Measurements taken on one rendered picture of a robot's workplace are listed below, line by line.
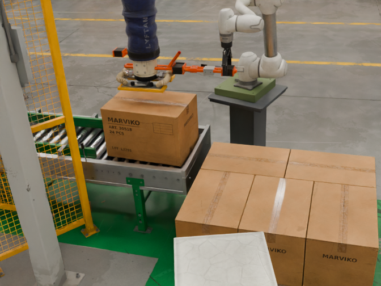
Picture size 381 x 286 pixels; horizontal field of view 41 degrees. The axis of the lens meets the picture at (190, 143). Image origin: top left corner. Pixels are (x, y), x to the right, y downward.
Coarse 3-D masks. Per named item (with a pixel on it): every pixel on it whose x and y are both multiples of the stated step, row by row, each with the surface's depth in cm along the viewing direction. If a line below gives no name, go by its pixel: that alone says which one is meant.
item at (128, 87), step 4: (128, 84) 360; (132, 84) 356; (148, 84) 358; (152, 84) 353; (120, 88) 356; (124, 88) 356; (128, 88) 355; (132, 88) 354; (136, 88) 354; (140, 88) 354; (144, 88) 353; (148, 88) 352; (152, 88) 351; (156, 88) 351; (160, 88) 351; (164, 88) 352
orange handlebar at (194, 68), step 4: (124, 52) 386; (128, 64) 363; (132, 64) 362; (132, 68) 359; (156, 68) 354; (160, 68) 353; (164, 68) 352; (168, 68) 352; (184, 68) 349; (188, 68) 349; (192, 68) 347; (196, 68) 347; (200, 68) 350; (216, 68) 347; (220, 68) 346; (192, 72) 348; (196, 72) 347; (216, 72) 344; (220, 72) 343; (236, 72) 342
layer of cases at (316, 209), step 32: (224, 160) 372; (256, 160) 369; (288, 160) 370; (320, 160) 364; (352, 160) 362; (192, 192) 338; (224, 192) 336; (256, 192) 334; (288, 192) 332; (320, 192) 330; (352, 192) 328; (192, 224) 312; (224, 224) 307; (256, 224) 306; (288, 224) 304; (320, 224) 302; (352, 224) 301; (288, 256) 303; (320, 256) 296; (352, 256) 290
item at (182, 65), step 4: (176, 64) 355; (180, 64) 354; (184, 64) 351; (172, 68) 349; (176, 68) 348; (180, 68) 347; (172, 72) 350; (176, 72) 349; (180, 72) 349; (184, 72) 352
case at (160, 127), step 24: (120, 96) 382; (144, 96) 379; (168, 96) 377; (192, 96) 374; (120, 120) 364; (144, 120) 357; (168, 120) 350; (192, 120) 377; (120, 144) 375; (144, 144) 368; (168, 144) 360; (192, 144) 384
